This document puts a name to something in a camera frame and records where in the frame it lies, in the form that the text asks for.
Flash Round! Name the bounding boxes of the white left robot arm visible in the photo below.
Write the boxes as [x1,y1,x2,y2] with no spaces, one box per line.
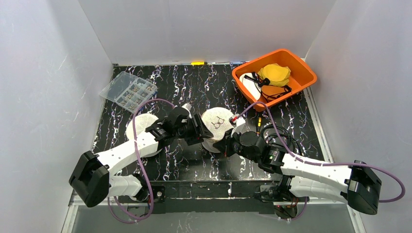
[69,107,213,207]

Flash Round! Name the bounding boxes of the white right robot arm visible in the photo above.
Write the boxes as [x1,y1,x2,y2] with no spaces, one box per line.
[213,131,382,215]

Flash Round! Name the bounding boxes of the yellow bra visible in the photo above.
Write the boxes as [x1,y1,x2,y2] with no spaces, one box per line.
[257,63,291,87]

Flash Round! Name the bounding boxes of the clear plastic screw box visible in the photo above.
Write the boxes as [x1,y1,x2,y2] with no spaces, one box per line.
[100,71,157,113]

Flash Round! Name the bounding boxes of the yellow tape piece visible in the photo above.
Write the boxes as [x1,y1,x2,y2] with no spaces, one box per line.
[190,61,207,66]

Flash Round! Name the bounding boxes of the orange plastic bin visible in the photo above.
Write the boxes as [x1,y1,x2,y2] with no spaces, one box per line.
[232,49,317,107]

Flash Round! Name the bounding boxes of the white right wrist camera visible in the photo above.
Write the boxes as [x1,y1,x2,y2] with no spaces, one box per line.
[229,114,246,136]

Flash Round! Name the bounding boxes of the black coiled cable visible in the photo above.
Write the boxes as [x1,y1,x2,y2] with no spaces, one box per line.
[260,123,303,157]

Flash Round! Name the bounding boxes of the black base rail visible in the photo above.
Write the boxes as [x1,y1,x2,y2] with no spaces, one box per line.
[117,180,309,215]

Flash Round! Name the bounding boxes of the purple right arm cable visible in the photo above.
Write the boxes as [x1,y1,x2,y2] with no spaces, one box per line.
[235,101,406,222]

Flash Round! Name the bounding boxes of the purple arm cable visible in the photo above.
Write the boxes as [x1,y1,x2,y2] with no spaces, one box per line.
[235,101,406,222]
[106,98,176,225]

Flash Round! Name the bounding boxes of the white bra black straps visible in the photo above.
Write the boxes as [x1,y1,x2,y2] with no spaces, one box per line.
[239,72,263,101]

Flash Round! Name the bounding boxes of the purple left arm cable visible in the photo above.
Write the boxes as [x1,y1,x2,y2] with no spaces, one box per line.
[106,98,176,225]

